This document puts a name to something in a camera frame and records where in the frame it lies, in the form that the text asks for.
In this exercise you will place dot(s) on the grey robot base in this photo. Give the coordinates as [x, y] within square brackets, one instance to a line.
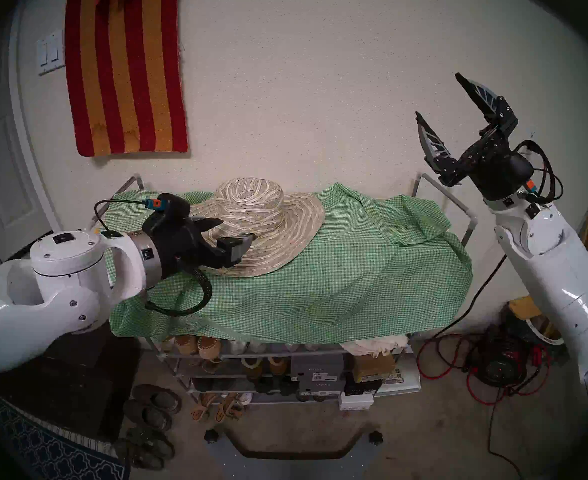
[219, 464]

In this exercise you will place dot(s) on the white light switch plate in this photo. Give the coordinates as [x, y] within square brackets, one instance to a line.
[50, 54]

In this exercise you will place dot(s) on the silver shoe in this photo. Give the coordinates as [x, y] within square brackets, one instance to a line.
[237, 346]
[256, 345]

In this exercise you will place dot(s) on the red yellow striped wall flag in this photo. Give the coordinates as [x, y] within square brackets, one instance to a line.
[124, 84]

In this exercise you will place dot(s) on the black base knob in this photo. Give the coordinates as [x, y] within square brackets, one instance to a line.
[375, 438]
[211, 436]

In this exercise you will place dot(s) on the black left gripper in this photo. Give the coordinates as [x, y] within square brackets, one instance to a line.
[179, 239]

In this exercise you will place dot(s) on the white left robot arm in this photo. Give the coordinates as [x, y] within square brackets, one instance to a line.
[49, 294]

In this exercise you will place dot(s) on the large grey shoe box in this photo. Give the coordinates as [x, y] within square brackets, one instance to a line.
[316, 366]

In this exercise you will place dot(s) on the grey labelled shoe box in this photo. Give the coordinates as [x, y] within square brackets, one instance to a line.
[324, 385]

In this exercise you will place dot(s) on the tan espadrille shoe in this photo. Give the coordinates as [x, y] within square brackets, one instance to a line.
[186, 343]
[209, 346]

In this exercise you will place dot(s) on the small white box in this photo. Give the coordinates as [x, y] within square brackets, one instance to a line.
[356, 400]

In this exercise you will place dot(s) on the white panelled door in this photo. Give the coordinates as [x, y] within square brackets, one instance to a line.
[9, 194]

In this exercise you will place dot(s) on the striped straw sun hat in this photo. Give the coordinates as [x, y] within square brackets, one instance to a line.
[269, 219]

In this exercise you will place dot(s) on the flat white box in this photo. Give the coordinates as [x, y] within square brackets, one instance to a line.
[406, 379]

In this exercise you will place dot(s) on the brown cardboard box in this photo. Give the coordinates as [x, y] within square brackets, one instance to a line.
[374, 366]

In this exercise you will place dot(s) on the cream fabric bag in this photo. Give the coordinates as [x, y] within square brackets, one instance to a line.
[374, 344]

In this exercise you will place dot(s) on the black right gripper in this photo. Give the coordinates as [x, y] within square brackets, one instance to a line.
[501, 171]

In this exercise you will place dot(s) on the grey metal shoe rack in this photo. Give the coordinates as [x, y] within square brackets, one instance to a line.
[471, 217]

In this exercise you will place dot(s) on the blue patterned rug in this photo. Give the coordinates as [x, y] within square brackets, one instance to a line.
[59, 454]

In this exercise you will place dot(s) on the tan suede boot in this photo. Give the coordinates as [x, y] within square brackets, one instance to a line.
[251, 368]
[277, 366]

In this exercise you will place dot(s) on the black shoe box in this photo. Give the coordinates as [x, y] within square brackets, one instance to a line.
[364, 388]

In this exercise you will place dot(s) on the green checked cloth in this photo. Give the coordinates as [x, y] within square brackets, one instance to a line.
[349, 284]

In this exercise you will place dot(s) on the dark brown slipper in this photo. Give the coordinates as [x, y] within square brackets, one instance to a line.
[149, 415]
[159, 398]

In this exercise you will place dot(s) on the white pink sneaker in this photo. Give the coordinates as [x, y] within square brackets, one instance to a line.
[245, 398]

